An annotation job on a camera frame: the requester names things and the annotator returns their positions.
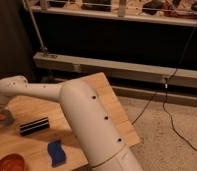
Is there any orange ceramic bowl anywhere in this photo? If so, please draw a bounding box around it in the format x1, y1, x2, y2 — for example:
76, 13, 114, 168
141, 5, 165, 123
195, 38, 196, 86
0, 153, 25, 171

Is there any black white striped block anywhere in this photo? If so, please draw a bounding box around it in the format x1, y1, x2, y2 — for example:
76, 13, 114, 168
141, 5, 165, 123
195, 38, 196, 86
19, 117, 50, 136

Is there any grey metal pole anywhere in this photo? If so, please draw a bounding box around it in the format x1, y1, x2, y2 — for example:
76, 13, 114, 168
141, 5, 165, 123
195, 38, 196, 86
24, 0, 48, 56

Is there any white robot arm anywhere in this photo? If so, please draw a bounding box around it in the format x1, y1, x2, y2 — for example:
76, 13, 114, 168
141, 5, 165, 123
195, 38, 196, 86
0, 76, 143, 171

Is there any blue sponge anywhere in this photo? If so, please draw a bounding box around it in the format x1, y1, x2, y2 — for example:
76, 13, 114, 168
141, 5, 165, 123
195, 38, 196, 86
47, 140, 66, 167

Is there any cluttered wooden shelf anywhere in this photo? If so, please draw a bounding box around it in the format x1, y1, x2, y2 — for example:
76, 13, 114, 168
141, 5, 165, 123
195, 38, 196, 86
22, 0, 197, 27

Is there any blue ceramic cup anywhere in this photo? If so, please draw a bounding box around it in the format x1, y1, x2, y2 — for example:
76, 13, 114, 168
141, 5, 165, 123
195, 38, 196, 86
0, 110, 14, 125

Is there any black cable on floor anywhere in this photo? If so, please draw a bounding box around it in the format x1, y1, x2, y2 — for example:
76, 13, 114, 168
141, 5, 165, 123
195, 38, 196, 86
131, 19, 197, 171

